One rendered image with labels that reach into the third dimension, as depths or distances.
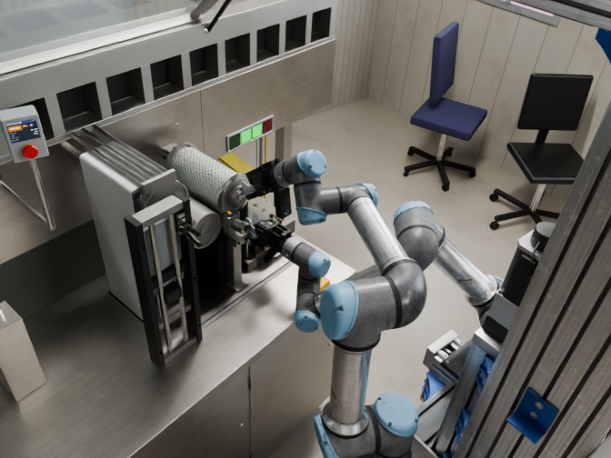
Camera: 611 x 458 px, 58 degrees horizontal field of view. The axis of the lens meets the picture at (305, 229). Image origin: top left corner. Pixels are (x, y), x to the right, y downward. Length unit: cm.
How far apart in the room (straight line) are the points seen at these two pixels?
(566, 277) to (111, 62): 130
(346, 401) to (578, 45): 323
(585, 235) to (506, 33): 339
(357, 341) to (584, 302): 44
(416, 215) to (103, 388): 102
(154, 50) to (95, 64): 19
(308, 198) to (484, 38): 321
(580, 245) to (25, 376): 140
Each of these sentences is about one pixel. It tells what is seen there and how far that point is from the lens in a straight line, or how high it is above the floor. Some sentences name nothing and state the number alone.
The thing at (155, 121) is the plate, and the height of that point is 139.
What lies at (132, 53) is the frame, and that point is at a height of 163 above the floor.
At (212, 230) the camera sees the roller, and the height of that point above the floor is 116.
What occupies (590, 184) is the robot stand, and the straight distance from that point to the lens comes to 102.
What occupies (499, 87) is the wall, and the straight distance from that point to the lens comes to 446.
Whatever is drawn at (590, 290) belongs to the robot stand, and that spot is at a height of 159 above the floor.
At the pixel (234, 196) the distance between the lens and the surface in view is 170.
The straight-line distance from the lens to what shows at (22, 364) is 168.
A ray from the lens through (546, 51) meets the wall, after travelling 423.
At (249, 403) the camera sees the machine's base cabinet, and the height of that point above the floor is 61.
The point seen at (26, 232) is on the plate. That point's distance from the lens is 178.
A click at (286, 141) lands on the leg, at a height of 92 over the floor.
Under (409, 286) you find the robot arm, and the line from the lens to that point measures 117.
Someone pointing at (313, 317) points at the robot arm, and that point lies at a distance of 163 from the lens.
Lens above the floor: 226
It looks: 39 degrees down
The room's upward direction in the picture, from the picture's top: 4 degrees clockwise
